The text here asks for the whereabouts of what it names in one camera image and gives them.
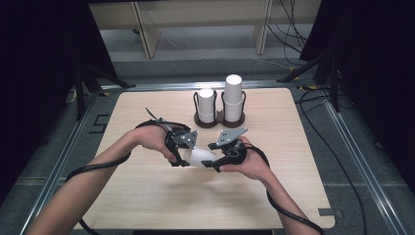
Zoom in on tall stack of white cups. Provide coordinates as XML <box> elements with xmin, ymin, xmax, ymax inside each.
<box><xmin>223</xmin><ymin>73</ymin><xmax>245</xmax><ymax>123</ymax></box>

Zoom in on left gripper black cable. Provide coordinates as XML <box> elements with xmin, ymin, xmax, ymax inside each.
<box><xmin>65</xmin><ymin>107</ymin><xmax>192</xmax><ymax>235</ymax></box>

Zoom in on dark curtain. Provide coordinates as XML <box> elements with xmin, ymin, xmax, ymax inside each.
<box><xmin>0</xmin><ymin>0</ymin><xmax>119</xmax><ymax>210</ymax></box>
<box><xmin>299</xmin><ymin>0</ymin><xmax>415</xmax><ymax>194</ymax></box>

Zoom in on black tripod stand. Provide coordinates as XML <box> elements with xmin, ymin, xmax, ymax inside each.
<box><xmin>276</xmin><ymin>45</ymin><xmax>341</xmax><ymax>114</ymax></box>
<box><xmin>73</xmin><ymin>61</ymin><xmax>137</xmax><ymax>122</ymax></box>

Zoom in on thin white floor cable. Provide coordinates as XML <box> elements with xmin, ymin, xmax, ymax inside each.
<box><xmin>250</xmin><ymin>56</ymin><xmax>292</xmax><ymax>71</ymax></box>

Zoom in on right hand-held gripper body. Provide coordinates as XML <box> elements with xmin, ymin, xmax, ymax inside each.
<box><xmin>215</xmin><ymin>127</ymin><xmax>249</xmax><ymax>165</ymax></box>

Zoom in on person's right hand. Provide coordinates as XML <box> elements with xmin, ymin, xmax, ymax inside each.
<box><xmin>219</xmin><ymin>135</ymin><xmax>272</xmax><ymax>182</ymax></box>

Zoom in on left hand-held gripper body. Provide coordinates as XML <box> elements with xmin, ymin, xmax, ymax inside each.
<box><xmin>164</xmin><ymin>125</ymin><xmax>200</xmax><ymax>155</ymax></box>

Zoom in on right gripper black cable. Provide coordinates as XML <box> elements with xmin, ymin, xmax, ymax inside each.
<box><xmin>244</xmin><ymin>142</ymin><xmax>327</xmax><ymax>235</ymax></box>

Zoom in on single white paper cup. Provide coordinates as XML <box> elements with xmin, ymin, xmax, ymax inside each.
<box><xmin>181</xmin><ymin>147</ymin><xmax>218</xmax><ymax>168</ymax></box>

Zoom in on metal floor rail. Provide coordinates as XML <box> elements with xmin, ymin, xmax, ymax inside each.
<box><xmin>19</xmin><ymin>92</ymin><xmax>101</xmax><ymax>235</ymax></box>
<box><xmin>324</xmin><ymin>100</ymin><xmax>409</xmax><ymax>235</ymax></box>

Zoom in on light wooden shelf unit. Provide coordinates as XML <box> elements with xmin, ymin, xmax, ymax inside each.
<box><xmin>88</xmin><ymin>0</ymin><xmax>323</xmax><ymax>60</ymax></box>

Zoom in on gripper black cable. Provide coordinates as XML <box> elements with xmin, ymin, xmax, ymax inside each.
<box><xmin>65</xmin><ymin>107</ymin><xmax>192</xmax><ymax>235</ymax></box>
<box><xmin>244</xmin><ymin>142</ymin><xmax>327</xmax><ymax>235</ymax></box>

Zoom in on long black floor cable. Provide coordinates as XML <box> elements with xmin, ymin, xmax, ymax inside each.
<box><xmin>295</xmin><ymin>87</ymin><xmax>369</xmax><ymax>235</ymax></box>

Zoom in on bundle of black floor cables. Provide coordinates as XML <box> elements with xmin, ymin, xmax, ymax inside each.
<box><xmin>267</xmin><ymin>0</ymin><xmax>309</xmax><ymax>67</ymax></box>

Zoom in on short stack of white cups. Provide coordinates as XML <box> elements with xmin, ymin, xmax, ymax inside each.
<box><xmin>198</xmin><ymin>87</ymin><xmax>216</xmax><ymax>124</ymax></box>

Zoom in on person's left hand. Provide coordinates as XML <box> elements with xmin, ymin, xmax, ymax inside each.
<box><xmin>134</xmin><ymin>124</ymin><xmax>177</xmax><ymax>164</ymax></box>

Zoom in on black double cup holder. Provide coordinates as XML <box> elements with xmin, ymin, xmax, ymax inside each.
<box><xmin>193</xmin><ymin>90</ymin><xmax>247</xmax><ymax>129</ymax></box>

